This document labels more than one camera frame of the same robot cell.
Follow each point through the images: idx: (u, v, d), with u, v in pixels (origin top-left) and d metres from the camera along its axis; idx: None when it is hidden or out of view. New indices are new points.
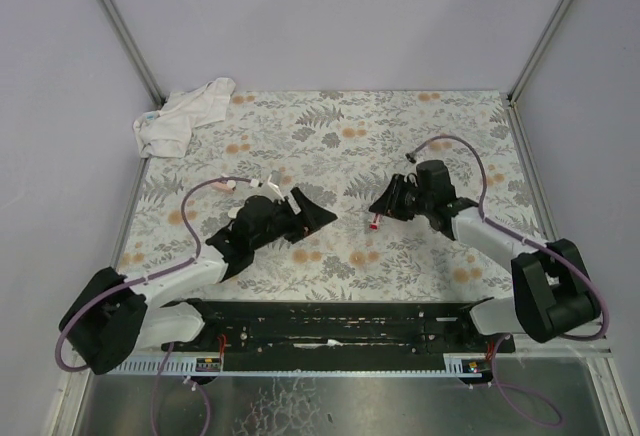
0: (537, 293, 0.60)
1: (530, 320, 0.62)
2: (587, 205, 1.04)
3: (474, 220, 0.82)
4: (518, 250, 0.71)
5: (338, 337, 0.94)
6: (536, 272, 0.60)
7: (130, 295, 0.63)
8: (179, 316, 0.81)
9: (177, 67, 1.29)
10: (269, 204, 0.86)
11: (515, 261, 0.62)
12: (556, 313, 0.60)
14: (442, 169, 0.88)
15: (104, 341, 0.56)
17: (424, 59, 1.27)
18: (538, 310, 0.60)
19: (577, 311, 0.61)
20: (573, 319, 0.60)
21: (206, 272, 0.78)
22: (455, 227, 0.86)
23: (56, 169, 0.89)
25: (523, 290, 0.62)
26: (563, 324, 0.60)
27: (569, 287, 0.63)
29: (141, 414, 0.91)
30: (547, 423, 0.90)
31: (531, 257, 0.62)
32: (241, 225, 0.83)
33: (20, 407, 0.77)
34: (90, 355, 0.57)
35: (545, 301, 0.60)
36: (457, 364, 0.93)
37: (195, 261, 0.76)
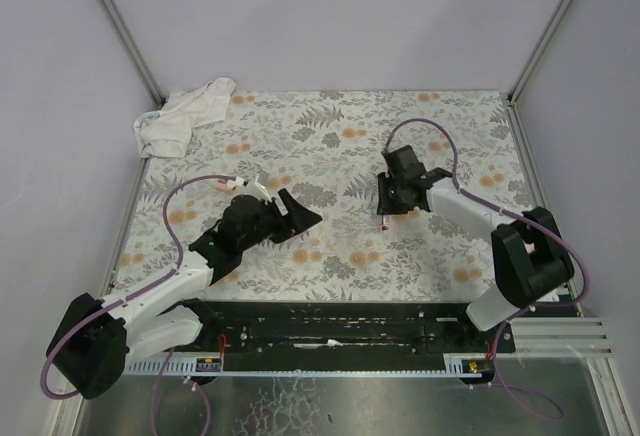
0: (515, 263, 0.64)
1: (511, 286, 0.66)
2: (587, 205, 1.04)
3: (449, 192, 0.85)
4: (496, 222, 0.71)
5: (337, 337, 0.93)
6: (513, 240, 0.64)
7: (109, 320, 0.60)
8: (175, 323, 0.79)
9: (177, 67, 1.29)
10: (254, 202, 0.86)
11: (494, 233, 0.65)
12: (534, 278, 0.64)
14: (408, 150, 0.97)
15: (91, 368, 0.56)
17: (425, 59, 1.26)
18: (518, 278, 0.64)
19: (553, 273, 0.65)
20: (550, 281, 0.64)
21: (191, 282, 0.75)
22: (431, 199, 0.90)
23: (55, 169, 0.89)
25: (502, 259, 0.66)
26: (541, 286, 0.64)
27: (546, 251, 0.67)
29: (141, 414, 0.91)
30: (546, 417, 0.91)
31: (509, 230, 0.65)
32: (227, 223, 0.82)
33: (20, 408, 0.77)
34: (79, 381, 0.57)
35: (524, 268, 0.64)
36: (457, 365, 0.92)
37: (177, 272, 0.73)
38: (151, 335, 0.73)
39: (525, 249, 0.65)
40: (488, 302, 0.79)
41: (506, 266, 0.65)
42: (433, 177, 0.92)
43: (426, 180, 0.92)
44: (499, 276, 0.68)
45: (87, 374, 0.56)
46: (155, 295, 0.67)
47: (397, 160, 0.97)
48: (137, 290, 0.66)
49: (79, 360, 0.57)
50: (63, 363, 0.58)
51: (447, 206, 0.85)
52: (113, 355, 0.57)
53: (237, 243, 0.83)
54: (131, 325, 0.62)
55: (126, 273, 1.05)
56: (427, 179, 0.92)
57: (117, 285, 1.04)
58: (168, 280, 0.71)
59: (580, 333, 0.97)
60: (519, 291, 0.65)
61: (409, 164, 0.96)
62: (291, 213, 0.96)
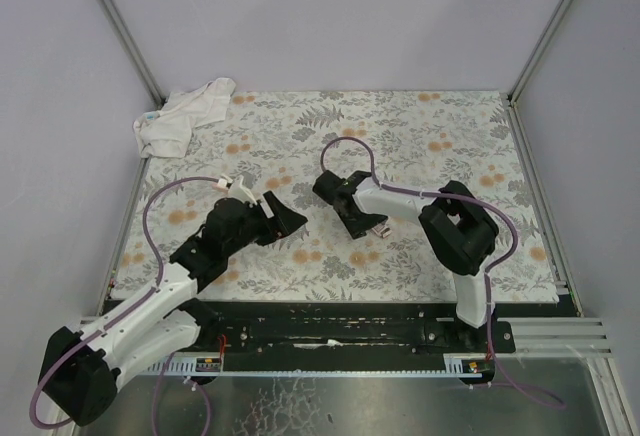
0: (448, 236, 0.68)
1: (451, 258, 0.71)
2: (586, 204, 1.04)
3: (373, 190, 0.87)
4: (421, 205, 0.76)
5: (338, 337, 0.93)
6: (439, 219, 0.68)
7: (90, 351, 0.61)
8: (170, 331, 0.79)
9: (177, 68, 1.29)
10: (236, 203, 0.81)
11: (421, 216, 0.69)
12: (466, 244, 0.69)
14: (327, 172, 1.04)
15: (79, 397, 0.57)
17: (425, 60, 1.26)
18: (454, 249, 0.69)
19: (481, 234, 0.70)
20: (481, 241, 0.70)
21: (175, 298, 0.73)
22: (363, 203, 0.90)
23: (55, 169, 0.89)
25: (436, 238, 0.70)
26: (475, 249, 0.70)
27: (467, 217, 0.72)
29: (142, 414, 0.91)
30: (545, 402, 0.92)
31: (433, 208, 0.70)
32: (212, 228, 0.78)
33: (21, 407, 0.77)
34: (72, 410, 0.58)
35: (456, 238, 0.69)
36: (457, 364, 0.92)
37: (158, 290, 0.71)
38: (144, 349, 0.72)
39: (450, 220, 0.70)
40: (462, 292, 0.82)
41: (441, 242, 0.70)
42: (354, 182, 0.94)
43: (349, 187, 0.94)
44: (438, 253, 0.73)
45: (77, 404, 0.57)
46: (136, 318, 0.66)
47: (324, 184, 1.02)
48: (117, 315, 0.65)
49: (68, 390, 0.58)
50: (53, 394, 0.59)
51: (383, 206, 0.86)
52: (101, 381, 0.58)
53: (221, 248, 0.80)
54: (112, 354, 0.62)
55: (126, 273, 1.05)
56: (349, 185, 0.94)
57: (117, 285, 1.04)
58: (147, 301, 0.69)
59: (581, 333, 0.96)
60: (460, 260, 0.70)
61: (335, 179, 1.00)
62: (276, 218, 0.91)
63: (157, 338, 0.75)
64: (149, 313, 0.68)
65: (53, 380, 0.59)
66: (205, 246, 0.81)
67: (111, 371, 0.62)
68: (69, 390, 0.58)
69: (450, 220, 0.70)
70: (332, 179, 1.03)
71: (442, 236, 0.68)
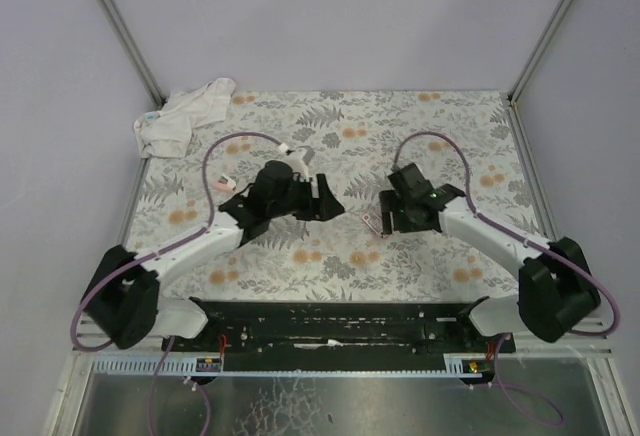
0: (546, 299, 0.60)
1: (540, 323, 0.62)
2: (587, 205, 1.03)
3: (465, 215, 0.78)
4: (523, 254, 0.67)
5: (338, 337, 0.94)
6: (543, 276, 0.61)
7: (143, 271, 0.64)
8: (190, 309, 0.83)
9: (177, 68, 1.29)
10: (285, 165, 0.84)
11: (522, 269, 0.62)
12: (563, 313, 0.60)
14: (412, 168, 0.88)
15: (124, 319, 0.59)
17: (425, 60, 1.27)
18: (549, 314, 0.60)
19: (580, 305, 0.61)
20: (578, 313, 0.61)
21: (222, 240, 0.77)
22: (444, 221, 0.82)
23: (56, 170, 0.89)
25: (531, 296, 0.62)
26: (571, 320, 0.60)
27: (570, 283, 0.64)
29: (141, 414, 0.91)
30: (548, 423, 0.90)
31: (537, 264, 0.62)
32: (262, 186, 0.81)
33: (20, 407, 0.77)
34: (114, 331, 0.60)
35: (554, 304, 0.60)
36: (457, 364, 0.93)
37: (208, 229, 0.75)
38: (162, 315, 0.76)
39: (553, 284, 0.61)
40: (494, 317, 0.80)
41: (534, 302, 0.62)
42: (444, 196, 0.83)
43: (436, 201, 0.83)
44: (524, 311, 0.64)
45: (122, 325, 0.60)
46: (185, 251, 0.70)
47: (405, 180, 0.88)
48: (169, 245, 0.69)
49: (113, 311, 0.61)
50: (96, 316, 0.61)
51: (467, 232, 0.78)
52: (150, 302, 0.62)
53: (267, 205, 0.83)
54: (163, 277, 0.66)
55: None
56: (437, 198, 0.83)
57: None
58: (198, 238, 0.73)
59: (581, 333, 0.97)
60: (549, 328, 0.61)
61: (417, 183, 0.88)
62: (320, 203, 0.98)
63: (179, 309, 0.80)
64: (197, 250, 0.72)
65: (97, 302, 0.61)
66: (250, 204, 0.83)
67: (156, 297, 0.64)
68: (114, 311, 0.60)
69: (553, 283, 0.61)
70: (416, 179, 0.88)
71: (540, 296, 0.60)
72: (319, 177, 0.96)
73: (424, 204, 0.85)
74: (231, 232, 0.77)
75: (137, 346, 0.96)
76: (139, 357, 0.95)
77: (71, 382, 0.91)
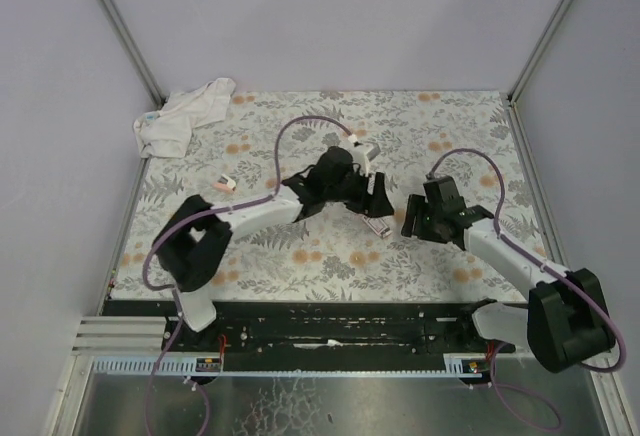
0: (553, 325, 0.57)
1: (543, 352, 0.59)
2: (588, 205, 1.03)
3: (489, 235, 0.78)
4: (537, 279, 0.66)
5: (338, 337, 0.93)
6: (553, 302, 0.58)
7: (216, 221, 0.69)
8: (206, 303, 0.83)
9: (177, 68, 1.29)
10: (346, 153, 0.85)
11: (533, 291, 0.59)
12: (568, 344, 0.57)
14: (448, 181, 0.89)
15: (194, 262, 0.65)
17: (424, 61, 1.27)
18: (553, 342, 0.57)
19: (590, 342, 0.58)
20: (586, 350, 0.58)
21: (285, 210, 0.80)
22: (467, 238, 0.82)
23: (56, 170, 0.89)
25: (538, 321, 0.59)
26: (576, 355, 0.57)
27: (584, 317, 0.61)
29: (141, 414, 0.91)
30: (533, 423, 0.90)
31: (549, 289, 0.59)
32: (322, 169, 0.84)
33: (19, 407, 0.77)
34: (182, 272, 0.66)
35: (561, 333, 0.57)
36: (457, 364, 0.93)
37: (274, 198, 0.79)
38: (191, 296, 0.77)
39: (564, 314, 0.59)
40: (503, 326, 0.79)
41: (539, 326, 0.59)
42: (473, 215, 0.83)
43: (465, 218, 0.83)
44: (529, 336, 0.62)
45: (190, 269, 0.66)
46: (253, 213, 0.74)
47: (439, 192, 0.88)
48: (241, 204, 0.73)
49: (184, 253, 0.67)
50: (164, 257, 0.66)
51: (487, 252, 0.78)
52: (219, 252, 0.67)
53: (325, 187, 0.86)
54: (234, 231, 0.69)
55: (126, 273, 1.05)
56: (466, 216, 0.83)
57: (117, 285, 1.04)
58: (266, 204, 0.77)
59: None
60: (552, 358, 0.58)
61: (450, 197, 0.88)
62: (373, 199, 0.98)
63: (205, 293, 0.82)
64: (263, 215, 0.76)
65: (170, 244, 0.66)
66: (308, 184, 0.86)
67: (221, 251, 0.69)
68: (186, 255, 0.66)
69: (563, 312, 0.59)
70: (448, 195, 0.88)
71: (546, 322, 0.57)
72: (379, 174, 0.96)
73: (451, 220, 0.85)
74: (292, 207, 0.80)
75: (144, 346, 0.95)
76: (138, 358, 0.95)
77: (71, 382, 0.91)
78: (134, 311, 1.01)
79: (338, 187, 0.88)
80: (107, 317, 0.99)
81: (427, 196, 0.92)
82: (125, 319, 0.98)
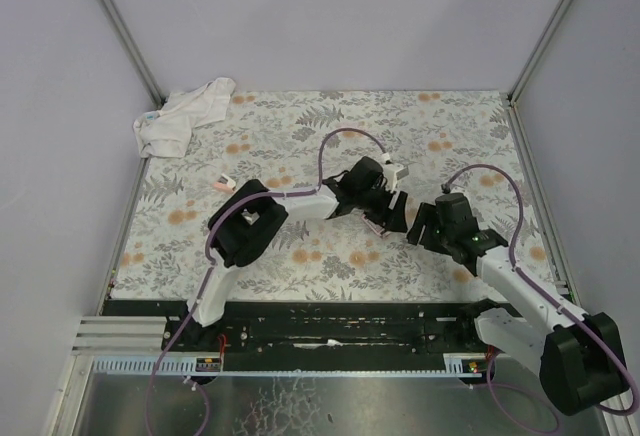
0: (571, 374, 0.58)
1: (558, 391, 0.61)
2: (587, 205, 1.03)
3: (505, 267, 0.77)
4: (554, 321, 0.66)
5: (338, 337, 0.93)
6: (573, 352, 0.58)
7: (268, 203, 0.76)
8: (221, 302, 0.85)
9: (177, 68, 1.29)
10: (378, 164, 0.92)
11: (551, 337, 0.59)
12: (584, 390, 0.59)
14: (461, 199, 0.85)
15: (248, 236, 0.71)
17: (424, 60, 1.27)
18: (570, 388, 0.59)
19: (604, 385, 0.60)
20: (600, 393, 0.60)
21: (322, 206, 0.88)
22: (480, 265, 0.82)
23: (55, 169, 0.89)
25: (555, 365, 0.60)
26: (591, 398, 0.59)
27: (599, 359, 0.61)
29: (141, 414, 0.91)
30: (518, 421, 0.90)
31: (568, 335, 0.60)
32: (357, 175, 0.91)
33: (20, 407, 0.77)
34: (235, 247, 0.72)
35: (578, 380, 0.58)
36: (457, 364, 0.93)
37: (316, 192, 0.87)
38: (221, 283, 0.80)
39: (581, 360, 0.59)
40: (501, 340, 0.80)
41: (556, 372, 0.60)
42: (486, 240, 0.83)
43: (477, 243, 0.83)
44: (544, 376, 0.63)
45: (242, 244, 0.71)
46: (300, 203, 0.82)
47: (451, 213, 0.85)
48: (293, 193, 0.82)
49: (242, 231, 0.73)
50: (221, 236, 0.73)
51: (502, 282, 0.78)
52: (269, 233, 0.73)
53: (357, 191, 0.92)
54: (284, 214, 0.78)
55: (126, 273, 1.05)
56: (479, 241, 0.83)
57: (117, 285, 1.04)
58: (308, 196, 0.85)
59: None
60: (567, 400, 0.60)
61: (463, 219, 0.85)
62: (392, 213, 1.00)
63: (226, 290, 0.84)
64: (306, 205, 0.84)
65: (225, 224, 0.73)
66: (343, 188, 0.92)
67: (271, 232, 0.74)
68: (239, 233, 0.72)
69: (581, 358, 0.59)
70: (464, 215, 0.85)
71: (565, 371, 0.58)
72: (403, 195, 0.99)
73: (463, 245, 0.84)
74: (330, 203, 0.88)
75: (145, 345, 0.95)
76: (138, 357, 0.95)
77: (71, 382, 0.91)
78: (134, 311, 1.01)
79: (365, 194, 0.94)
80: (107, 317, 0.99)
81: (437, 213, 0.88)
82: (125, 319, 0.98)
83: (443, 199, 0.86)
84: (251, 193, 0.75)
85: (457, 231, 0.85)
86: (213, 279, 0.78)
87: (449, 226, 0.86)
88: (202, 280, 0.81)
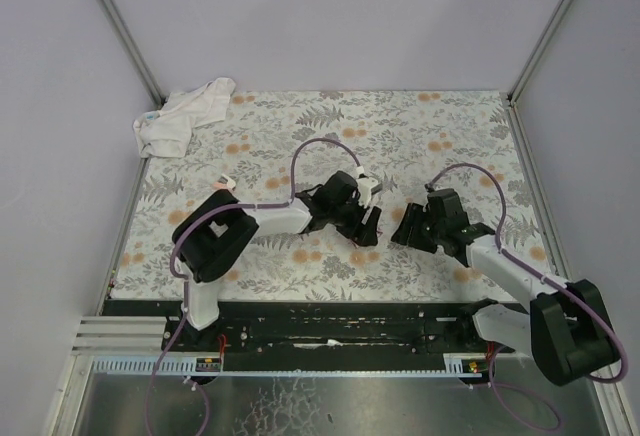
0: (555, 337, 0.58)
1: (548, 363, 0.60)
2: (588, 205, 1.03)
3: (491, 250, 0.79)
4: (538, 290, 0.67)
5: (338, 337, 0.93)
6: (554, 314, 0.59)
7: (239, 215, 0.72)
8: (211, 303, 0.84)
9: (177, 68, 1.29)
10: (353, 178, 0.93)
11: (532, 301, 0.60)
12: (572, 356, 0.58)
14: (452, 196, 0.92)
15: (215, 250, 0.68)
17: (424, 60, 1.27)
18: (556, 354, 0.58)
19: (595, 355, 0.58)
20: (591, 362, 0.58)
21: (295, 220, 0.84)
22: (470, 255, 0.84)
23: (55, 168, 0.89)
25: (541, 332, 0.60)
26: (580, 366, 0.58)
27: (586, 328, 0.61)
29: (141, 415, 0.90)
30: (518, 415, 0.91)
31: (550, 299, 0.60)
32: (331, 188, 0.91)
33: (20, 407, 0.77)
34: (200, 261, 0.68)
35: (563, 345, 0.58)
36: (457, 364, 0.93)
37: (289, 206, 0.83)
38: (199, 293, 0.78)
39: (566, 326, 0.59)
40: (500, 330, 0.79)
41: (542, 340, 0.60)
42: (475, 232, 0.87)
43: (468, 235, 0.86)
44: (533, 350, 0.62)
45: (208, 258, 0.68)
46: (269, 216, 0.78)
47: (443, 206, 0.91)
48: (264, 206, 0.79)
49: (208, 243, 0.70)
50: (187, 249, 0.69)
51: (490, 266, 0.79)
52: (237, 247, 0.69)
53: (332, 206, 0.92)
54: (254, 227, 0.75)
55: (126, 273, 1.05)
56: (467, 233, 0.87)
57: (117, 285, 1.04)
58: (281, 209, 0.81)
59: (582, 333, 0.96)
60: (556, 370, 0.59)
61: (454, 213, 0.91)
62: (364, 229, 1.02)
63: (214, 292, 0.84)
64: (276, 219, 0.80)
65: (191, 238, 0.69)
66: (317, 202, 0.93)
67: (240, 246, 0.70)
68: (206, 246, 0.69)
69: (565, 322, 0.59)
70: (453, 210, 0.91)
71: (549, 334, 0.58)
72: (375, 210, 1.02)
73: (454, 237, 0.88)
74: (301, 217, 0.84)
75: (145, 345, 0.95)
76: (138, 357, 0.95)
77: (71, 382, 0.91)
78: (134, 310, 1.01)
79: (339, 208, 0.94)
80: (107, 317, 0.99)
81: (431, 210, 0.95)
82: (126, 319, 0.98)
83: (435, 194, 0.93)
84: (221, 204, 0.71)
85: (447, 226, 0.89)
86: (192, 290, 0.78)
87: (440, 220, 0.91)
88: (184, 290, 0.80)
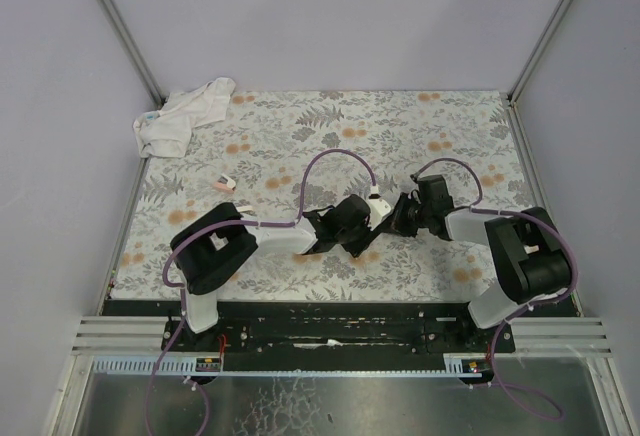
0: (509, 251, 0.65)
1: (509, 275, 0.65)
2: (587, 205, 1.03)
3: (464, 213, 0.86)
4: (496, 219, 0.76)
5: (338, 337, 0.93)
6: (505, 231, 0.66)
7: (242, 232, 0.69)
8: (210, 310, 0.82)
9: (177, 67, 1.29)
10: (364, 202, 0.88)
11: (487, 223, 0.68)
12: (529, 272, 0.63)
14: (440, 179, 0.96)
15: (211, 265, 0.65)
17: (424, 60, 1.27)
18: (515, 270, 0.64)
19: (555, 272, 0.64)
20: (549, 279, 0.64)
21: (300, 241, 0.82)
22: (448, 223, 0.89)
23: (56, 169, 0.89)
25: (499, 252, 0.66)
26: (539, 283, 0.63)
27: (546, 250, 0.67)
29: (141, 415, 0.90)
30: (520, 405, 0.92)
31: (503, 221, 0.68)
32: (340, 210, 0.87)
33: (20, 407, 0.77)
34: (193, 274, 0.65)
35: (518, 259, 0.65)
36: (457, 364, 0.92)
37: (296, 225, 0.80)
38: (195, 303, 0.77)
39: (518, 240, 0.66)
40: (490, 301, 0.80)
41: (502, 260, 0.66)
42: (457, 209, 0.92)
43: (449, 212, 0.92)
44: (500, 277, 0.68)
45: (202, 272, 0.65)
46: (270, 234, 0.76)
47: (430, 190, 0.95)
48: (270, 223, 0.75)
49: (205, 257, 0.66)
50: (182, 259, 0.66)
51: (462, 229, 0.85)
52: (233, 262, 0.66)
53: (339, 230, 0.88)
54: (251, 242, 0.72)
55: (126, 273, 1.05)
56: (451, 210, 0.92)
57: (116, 285, 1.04)
58: (286, 228, 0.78)
59: (582, 332, 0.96)
60: (518, 287, 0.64)
61: (441, 196, 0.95)
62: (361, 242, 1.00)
63: (213, 298, 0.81)
64: (281, 237, 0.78)
65: (186, 250, 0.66)
66: (325, 223, 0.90)
67: (236, 263, 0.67)
68: (202, 259, 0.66)
69: (518, 240, 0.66)
70: (441, 194, 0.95)
71: (504, 249, 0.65)
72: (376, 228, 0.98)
73: (440, 217, 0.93)
74: (306, 239, 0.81)
75: (145, 345, 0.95)
76: (137, 357, 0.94)
77: (71, 382, 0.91)
78: (134, 310, 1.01)
79: (349, 233, 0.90)
80: (107, 317, 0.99)
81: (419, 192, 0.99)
82: (125, 319, 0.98)
83: (423, 179, 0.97)
84: (224, 217, 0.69)
85: (434, 206, 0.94)
86: (189, 300, 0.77)
87: (427, 203, 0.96)
88: (183, 296, 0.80)
